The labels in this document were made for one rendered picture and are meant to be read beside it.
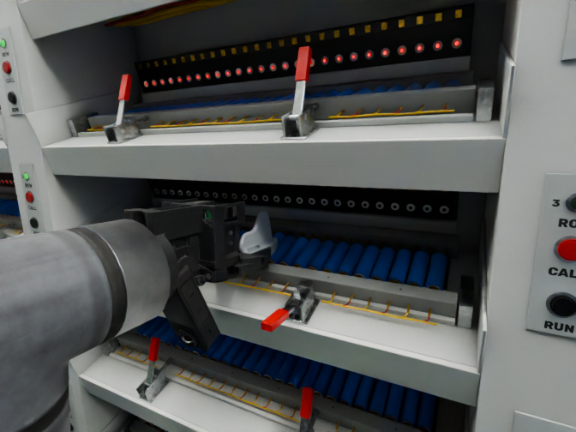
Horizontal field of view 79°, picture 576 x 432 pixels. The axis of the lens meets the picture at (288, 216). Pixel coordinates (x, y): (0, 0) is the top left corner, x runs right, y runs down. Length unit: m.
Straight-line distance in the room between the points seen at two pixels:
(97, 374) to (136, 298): 0.47
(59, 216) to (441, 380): 0.59
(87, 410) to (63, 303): 0.57
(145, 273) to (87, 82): 0.48
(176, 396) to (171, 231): 0.36
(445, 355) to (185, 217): 0.27
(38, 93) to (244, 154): 0.38
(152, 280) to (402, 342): 0.24
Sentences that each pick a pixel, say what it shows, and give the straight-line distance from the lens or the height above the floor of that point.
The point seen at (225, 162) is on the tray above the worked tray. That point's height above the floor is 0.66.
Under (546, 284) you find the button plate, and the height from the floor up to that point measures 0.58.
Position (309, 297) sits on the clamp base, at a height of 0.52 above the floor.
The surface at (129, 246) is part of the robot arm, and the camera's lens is 0.28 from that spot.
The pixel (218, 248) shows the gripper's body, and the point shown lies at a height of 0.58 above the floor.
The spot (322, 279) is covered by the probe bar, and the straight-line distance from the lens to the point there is 0.41.
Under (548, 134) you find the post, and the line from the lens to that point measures 0.31.
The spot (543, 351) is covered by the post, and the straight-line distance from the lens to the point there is 0.35.
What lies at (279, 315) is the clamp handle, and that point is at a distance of 0.35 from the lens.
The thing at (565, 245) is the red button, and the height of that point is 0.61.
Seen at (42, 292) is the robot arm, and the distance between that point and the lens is 0.25.
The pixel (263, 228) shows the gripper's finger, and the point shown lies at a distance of 0.43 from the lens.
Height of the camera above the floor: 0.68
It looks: 12 degrees down
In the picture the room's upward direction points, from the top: 1 degrees counter-clockwise
